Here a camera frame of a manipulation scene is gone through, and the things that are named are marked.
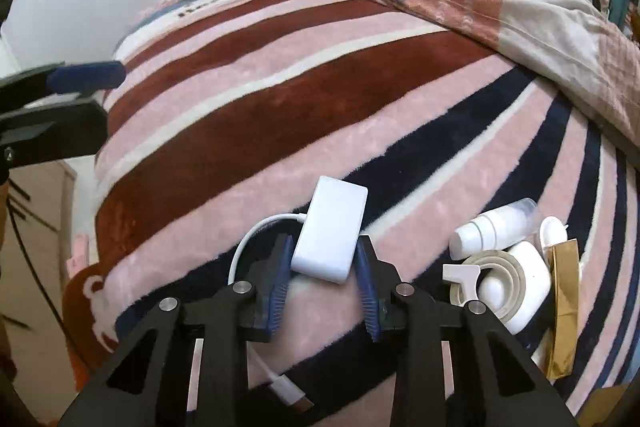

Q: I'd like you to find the small white rounded cap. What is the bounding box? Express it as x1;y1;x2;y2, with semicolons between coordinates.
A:
539;216;569;259

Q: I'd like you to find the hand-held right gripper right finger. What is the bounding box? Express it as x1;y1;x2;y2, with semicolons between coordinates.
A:
354;235;577;427

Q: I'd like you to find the brown cardboard piece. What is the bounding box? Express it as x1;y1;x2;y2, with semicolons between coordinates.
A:
575;386;632;427

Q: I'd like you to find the black cable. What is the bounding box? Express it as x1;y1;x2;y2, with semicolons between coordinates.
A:
7;179;81;360

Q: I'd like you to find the beige tape roll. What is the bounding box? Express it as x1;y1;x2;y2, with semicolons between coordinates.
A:
450;249;527;321

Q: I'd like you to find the light wooden cabinet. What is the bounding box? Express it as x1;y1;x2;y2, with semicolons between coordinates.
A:
0;159;79;408

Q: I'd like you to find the white adapter hub with cable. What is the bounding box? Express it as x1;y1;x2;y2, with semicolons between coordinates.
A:
227;175;370;411

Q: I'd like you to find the gold foil packet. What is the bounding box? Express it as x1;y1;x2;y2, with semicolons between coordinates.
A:
542;238;582;382

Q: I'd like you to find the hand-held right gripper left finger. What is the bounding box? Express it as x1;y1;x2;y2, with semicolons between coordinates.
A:
60;233;295;427

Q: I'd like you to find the white tape dispenser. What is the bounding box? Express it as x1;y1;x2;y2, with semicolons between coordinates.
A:
442;240;553;336

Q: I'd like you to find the white plastic bottle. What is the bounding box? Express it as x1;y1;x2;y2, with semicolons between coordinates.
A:
448;198;544;261

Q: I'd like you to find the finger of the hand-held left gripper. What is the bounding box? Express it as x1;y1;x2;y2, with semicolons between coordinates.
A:
0;60;127;100
0;97;109;170

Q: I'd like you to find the pink striped fleece blanket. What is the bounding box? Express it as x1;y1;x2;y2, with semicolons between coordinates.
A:
62;0;640;427

